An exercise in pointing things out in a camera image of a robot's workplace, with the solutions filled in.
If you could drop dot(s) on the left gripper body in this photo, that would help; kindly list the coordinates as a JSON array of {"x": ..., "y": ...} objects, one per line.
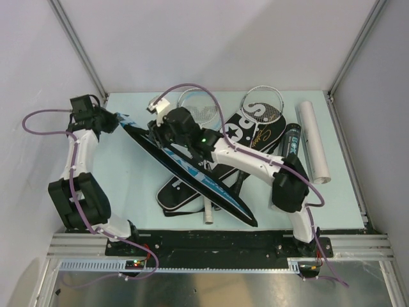
[{"x": 108, "y": 121}]

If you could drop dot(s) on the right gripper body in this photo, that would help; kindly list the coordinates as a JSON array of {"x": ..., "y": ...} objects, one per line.
[{"x": 163, "y": 134}]

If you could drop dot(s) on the blue racket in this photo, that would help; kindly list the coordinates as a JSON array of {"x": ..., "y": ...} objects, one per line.
[{"x": 204, "y": 112}]

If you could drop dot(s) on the blue racket bag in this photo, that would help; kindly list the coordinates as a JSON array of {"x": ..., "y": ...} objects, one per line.
[{"x": 182, "y": 160}]

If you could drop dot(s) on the black shuttlecock tube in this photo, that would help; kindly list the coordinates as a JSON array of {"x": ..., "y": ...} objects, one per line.
[{"x": 291, "y": 140}]

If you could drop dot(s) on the white shuttlecock tube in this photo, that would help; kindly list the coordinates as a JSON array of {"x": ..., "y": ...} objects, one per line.
[{"x": 317, "y": 160}]

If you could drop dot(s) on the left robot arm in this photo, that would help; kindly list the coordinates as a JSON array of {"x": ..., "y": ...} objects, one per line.
[{"x": 78, "y": 198}]

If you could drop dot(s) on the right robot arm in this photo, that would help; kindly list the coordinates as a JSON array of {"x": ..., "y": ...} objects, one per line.
[{"x": 285, "y": 175}]

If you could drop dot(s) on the black racket bag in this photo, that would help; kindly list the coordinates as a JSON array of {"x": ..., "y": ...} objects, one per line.
[{"x": 175, "y": 194}]

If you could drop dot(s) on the white racket right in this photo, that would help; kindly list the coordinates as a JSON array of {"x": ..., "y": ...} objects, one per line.
[{"x": 262, "y": 108}]

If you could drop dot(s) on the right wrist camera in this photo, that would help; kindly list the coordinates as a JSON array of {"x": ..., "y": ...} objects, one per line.
[{"x": 160, "y": 107}]

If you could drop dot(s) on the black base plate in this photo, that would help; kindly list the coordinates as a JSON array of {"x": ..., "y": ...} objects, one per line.
[{"x": 206, "y": 247}]

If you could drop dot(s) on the aluminium frame post left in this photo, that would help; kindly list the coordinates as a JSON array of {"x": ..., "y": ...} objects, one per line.
[{"x": 75, "y": 41}]

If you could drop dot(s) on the aluminium frame post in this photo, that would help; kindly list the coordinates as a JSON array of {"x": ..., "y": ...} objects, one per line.
[
  {"x": 75, "y": 41},
  {"x": 359, "y": 42}
]

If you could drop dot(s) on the white cable duct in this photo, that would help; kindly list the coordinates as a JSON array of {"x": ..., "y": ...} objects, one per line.
[{"x": 285, "y": 266}]

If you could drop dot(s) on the aluminium rail right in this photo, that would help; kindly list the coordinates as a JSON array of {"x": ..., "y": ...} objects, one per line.
[{"x": 369, "y": 228}]

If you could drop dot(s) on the aluminium frame post right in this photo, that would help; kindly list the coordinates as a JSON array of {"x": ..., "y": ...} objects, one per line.
[{"x": 359, "y": 42}]

